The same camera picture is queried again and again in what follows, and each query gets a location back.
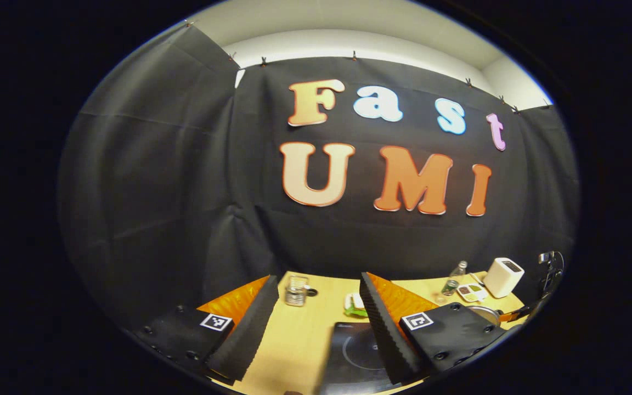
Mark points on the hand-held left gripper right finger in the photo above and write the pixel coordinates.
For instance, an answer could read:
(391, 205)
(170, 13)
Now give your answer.
(384, 329)

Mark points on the steel pot with soybeans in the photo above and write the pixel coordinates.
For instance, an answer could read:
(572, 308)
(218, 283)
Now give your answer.
(483, 315)

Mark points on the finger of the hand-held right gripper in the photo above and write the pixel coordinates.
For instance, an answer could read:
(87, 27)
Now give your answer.
(515, 315)

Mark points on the sandwich on white plate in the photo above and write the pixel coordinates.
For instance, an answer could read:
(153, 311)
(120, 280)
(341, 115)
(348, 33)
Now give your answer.
(355, 304)

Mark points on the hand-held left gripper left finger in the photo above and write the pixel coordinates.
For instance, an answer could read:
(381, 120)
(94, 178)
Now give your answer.
(247, 334)

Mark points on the black induction cooktop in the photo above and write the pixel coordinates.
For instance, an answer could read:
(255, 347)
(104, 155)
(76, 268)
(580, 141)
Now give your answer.
(351, 351)

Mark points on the white toaster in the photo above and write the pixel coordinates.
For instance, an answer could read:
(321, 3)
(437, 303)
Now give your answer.
(502, 278)

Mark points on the row of black cloth clips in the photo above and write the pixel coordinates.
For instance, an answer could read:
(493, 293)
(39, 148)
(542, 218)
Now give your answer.
(354, 55)

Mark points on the white divided dish of beans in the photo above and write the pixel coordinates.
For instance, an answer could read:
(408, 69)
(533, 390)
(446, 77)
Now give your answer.
(472, 292)

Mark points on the small black object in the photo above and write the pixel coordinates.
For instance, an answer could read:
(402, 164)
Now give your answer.
(311, 292)

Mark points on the clear plastic water bottle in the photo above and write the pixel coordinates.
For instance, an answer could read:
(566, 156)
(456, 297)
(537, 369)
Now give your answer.
(451, 285)

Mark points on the black backdrop cloth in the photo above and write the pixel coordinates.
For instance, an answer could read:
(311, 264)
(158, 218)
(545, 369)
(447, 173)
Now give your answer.
(184, 181)

